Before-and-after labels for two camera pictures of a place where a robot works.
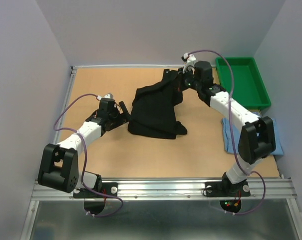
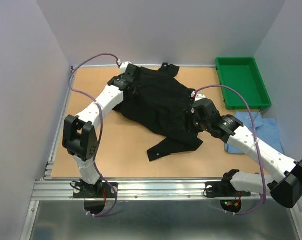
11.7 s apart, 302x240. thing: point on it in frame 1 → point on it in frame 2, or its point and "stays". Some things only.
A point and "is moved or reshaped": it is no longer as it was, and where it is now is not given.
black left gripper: x=123 y=118 → x=120 y=77
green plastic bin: x=248 y=88 stays
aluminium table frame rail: x=65 y=103 stays
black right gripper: x=178 y=78 → x=193 y=112
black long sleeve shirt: x=152 y=113 is moved or reshaped
